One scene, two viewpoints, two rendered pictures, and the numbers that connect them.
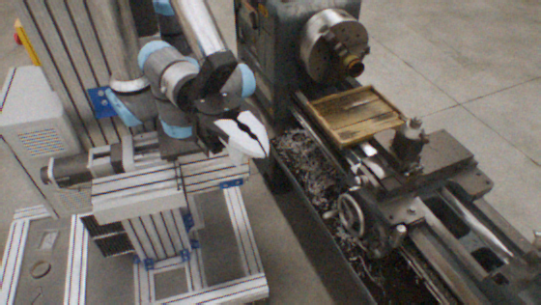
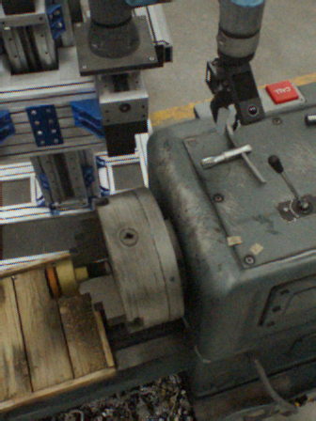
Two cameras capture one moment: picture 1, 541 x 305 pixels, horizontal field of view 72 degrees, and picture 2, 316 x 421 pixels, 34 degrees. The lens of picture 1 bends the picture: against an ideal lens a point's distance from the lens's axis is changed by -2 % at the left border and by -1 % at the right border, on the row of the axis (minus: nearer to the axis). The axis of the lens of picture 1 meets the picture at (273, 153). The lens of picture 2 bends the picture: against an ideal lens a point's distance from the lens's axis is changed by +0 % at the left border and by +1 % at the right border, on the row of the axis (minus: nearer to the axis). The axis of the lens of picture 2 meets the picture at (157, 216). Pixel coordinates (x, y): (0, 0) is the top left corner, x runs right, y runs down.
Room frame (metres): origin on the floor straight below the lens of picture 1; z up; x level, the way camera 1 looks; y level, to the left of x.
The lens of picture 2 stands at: (1.66, -0.83, 2.10)
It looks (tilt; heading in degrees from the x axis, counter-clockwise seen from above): 56 degrees down; 98
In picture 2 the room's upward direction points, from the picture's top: 1 degrees counter-clockwise
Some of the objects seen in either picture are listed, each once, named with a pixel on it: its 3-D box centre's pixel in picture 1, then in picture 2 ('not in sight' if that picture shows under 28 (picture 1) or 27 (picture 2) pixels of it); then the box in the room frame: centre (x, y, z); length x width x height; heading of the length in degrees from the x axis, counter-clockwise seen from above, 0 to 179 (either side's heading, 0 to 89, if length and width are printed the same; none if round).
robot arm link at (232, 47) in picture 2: not in sight; (236, 38); (1.70, -0.03, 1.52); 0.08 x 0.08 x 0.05
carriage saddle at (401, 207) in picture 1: (421, 179); not in sight; (0.90, -0.55, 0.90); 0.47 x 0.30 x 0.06; 115
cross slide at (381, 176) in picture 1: (413, 162); not in sight; (0.94, -0.52, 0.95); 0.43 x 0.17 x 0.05; 115
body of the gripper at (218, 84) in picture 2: not in sight; (231, 70); (1.70, -0.02, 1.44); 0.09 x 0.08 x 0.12; 115
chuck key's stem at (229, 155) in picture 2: not in sight; (226, 156); (1.71, -0.10, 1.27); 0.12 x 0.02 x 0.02; 30
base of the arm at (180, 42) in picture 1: (174, 38); (112, 26); (1.37, 0.40, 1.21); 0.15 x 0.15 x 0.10
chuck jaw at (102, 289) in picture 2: (359, 51); (109, 303); (1.49, -0.39, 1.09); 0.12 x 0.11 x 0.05; 115
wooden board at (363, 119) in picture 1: (357, 114); (40, 324); (1.29, -0.38, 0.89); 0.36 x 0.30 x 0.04; 115
